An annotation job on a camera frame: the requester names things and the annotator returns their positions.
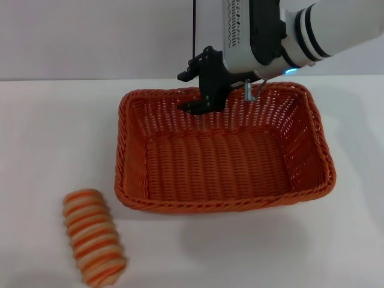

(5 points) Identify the silver and black right gripper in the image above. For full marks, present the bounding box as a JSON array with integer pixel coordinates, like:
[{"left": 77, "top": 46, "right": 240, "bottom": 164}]
[{"left": 176, "top": 0, "right": 291, "bottom": 116}]

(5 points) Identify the orange woven plastic basket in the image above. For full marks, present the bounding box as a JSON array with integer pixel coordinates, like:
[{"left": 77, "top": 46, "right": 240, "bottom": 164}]
[{"left": 113, "top": 81, "right": 337, "bottom": 214}]

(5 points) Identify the orange and cream striped bread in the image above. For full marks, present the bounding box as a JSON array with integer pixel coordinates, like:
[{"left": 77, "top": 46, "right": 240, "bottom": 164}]
[{"left": 62, "top": 188, "right": 129, "bottom": 286}]

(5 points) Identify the silver metal cable plug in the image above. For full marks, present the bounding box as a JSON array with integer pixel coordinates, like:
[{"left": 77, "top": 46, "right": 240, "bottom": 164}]
[{"left": 243, "top": 79, "right": 256, "bottom": 102}]

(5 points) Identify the thin grey cable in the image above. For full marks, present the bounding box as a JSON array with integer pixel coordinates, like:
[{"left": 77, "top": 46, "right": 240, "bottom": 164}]
[{"left": 254, "top": 77, "right": 268, "bottom": 98}]

